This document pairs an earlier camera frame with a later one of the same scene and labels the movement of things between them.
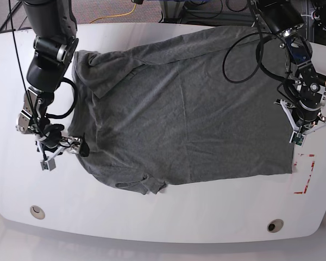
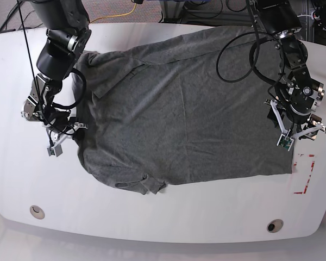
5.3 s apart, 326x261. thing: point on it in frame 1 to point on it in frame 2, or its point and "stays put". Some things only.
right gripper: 51,144 to 57,132
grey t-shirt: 193,106 stays put
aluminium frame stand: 171,11 stays put
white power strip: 314,16 stays put
